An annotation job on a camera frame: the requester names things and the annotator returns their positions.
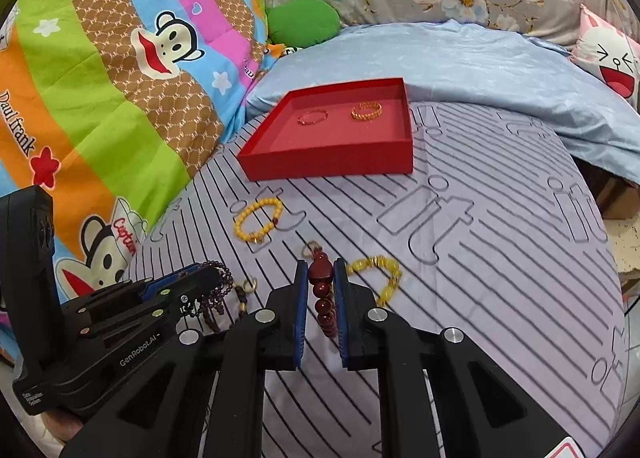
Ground dark brown bead bracelet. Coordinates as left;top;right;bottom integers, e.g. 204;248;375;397
186;260;237;334

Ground gold hoop earring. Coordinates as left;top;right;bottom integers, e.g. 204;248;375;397
233;277;257;317

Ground dark red bead bracelet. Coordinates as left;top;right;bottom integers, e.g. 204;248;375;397
307;247;340;339

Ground red jewelry tray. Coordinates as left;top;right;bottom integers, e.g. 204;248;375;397
236;78;413;181

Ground grey striped bed sheet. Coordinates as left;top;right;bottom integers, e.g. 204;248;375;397
128;103;628;457

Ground thin rose gold bangle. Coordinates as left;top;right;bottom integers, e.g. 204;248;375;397
297;110;329;127

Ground colorful cartoon monkey quilt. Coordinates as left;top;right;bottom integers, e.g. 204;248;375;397
1;0;268;300

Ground light blue blanket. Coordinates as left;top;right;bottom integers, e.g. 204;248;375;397
246;21;639;182

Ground green plush toy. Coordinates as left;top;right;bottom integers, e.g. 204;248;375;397
267;0;341;48

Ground pink rabbit face cushion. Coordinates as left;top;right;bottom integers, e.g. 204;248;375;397
570;4;639;108

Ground large yellow bead bracelet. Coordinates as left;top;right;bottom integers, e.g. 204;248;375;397
345;254;404;309

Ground small yellow bead bracelet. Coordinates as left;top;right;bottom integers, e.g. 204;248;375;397
233;196;286;245

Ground gold chain bracelet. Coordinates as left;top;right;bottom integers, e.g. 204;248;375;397
349;101;384;121

